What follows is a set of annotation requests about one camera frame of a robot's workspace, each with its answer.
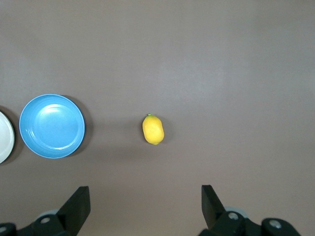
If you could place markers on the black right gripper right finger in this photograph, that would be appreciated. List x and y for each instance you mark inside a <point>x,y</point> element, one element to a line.
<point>214,216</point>

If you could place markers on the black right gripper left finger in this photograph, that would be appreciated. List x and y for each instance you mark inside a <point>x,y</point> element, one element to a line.
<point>73,211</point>

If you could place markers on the yellow lemon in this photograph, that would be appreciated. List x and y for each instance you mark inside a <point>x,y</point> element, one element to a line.
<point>153,130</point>

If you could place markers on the blue plate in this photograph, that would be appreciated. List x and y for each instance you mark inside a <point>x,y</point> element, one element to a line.
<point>51,127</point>

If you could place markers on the beige pink plate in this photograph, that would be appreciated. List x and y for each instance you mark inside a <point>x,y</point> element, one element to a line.
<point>5,137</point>

